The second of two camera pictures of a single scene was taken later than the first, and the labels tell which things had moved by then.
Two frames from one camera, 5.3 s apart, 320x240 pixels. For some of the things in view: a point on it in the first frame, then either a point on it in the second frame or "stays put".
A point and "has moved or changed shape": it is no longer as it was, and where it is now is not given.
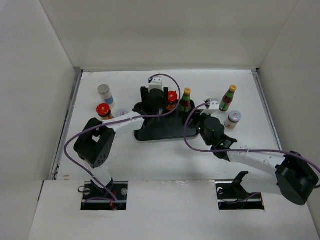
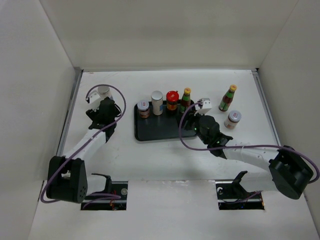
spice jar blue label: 106,95 stays put
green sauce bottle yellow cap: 185,103 stays put
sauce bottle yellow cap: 226,102 stays put
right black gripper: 203,115 stays put
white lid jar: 232,119 stays put
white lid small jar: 121,112 has moved or changed shape
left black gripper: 164,102 → 93,114
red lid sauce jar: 104,111 has moved or changed shape
